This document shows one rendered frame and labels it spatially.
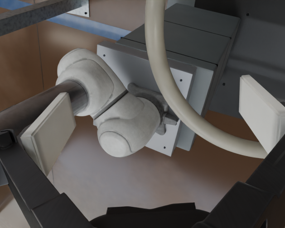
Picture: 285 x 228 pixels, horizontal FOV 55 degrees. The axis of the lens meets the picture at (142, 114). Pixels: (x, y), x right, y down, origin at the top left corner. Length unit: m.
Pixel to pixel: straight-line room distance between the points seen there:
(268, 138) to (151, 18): 0.31
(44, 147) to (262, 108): 0.13
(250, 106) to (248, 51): 1.61
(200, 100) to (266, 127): 0.91
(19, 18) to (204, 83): 1.08
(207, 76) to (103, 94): 0.39
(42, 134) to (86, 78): 0.65
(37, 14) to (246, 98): 1.64
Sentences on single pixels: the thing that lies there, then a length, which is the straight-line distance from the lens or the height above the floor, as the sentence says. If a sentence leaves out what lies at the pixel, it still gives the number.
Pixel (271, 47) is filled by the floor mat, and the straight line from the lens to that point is 1.79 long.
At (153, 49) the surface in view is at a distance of 0.44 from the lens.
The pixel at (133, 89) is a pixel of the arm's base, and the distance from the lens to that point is 1.05.
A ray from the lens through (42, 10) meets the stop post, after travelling 1.81.
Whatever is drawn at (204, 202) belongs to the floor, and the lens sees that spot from 2.66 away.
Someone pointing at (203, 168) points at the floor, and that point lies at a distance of 2.37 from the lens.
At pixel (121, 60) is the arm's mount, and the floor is 0.86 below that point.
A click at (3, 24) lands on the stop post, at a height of 0.70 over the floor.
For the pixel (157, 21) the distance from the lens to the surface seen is 0.44.
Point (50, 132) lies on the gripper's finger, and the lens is 0.18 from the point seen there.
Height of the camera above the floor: 1.72
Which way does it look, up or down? 50 degrees down
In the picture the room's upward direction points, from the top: 142 degrees counter-clockwise
